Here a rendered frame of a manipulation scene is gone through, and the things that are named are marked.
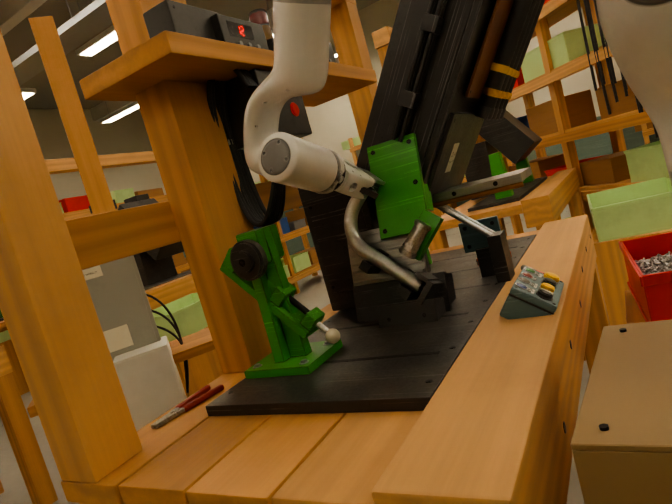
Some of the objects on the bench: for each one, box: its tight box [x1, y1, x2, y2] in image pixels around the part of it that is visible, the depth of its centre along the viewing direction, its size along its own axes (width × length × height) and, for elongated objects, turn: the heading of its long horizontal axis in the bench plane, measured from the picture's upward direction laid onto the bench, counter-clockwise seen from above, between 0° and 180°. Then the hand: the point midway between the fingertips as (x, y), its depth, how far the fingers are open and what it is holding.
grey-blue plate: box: [458, 216, 501, 277], centre depth 125 cm, size 10×2×14 cm, turn 128°
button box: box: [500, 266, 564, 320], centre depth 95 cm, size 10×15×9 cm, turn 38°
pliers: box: [151, 385, 224, 429], centre depth 97 cm, size 16×5×1 cm, turn 35°
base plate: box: [205, 234, 536, 416], centre depth 126 cm, size 42×110×2 cm, turn 38°
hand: (365, 184), depth 111 cm, fingers closed on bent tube, 3 cm apart
